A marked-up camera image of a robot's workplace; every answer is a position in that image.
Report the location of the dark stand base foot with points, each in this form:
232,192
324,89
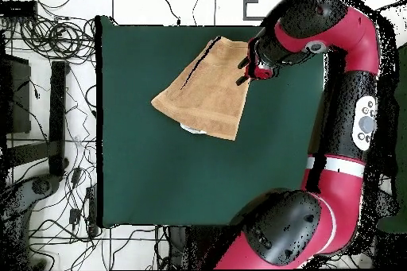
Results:
41,185

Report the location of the black power strip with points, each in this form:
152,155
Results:
91,210

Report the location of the tan terry towel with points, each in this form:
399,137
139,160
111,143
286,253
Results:
210,99

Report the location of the gray rectangular floor frame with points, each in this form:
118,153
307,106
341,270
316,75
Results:
252,18

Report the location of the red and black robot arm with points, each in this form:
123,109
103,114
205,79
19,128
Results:
343,188

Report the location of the black flat device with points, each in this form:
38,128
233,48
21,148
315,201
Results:
17,8

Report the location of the dark green table cloth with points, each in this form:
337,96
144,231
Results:
159,172

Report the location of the dark flat box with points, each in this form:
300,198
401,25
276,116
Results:
17,93

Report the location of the small black power adapter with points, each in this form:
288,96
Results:
74,216

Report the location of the black stand leg bar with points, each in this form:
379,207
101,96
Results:
58,109

